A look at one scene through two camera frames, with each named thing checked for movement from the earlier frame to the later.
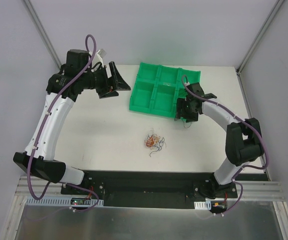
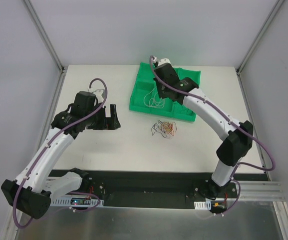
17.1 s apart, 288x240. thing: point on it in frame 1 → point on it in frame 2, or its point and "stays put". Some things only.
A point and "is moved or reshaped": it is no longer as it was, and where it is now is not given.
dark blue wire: [160, 143] → [157, 127]
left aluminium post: [43, 33] stays put
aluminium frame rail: [260, 191] stays put
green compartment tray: [158, 88] stays put
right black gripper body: [185, 109] → [162, 88]
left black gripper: [107, 83] → [106, 120]
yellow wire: [155, 139] → [167, 127]
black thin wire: [186, 127] is moved or reshaped
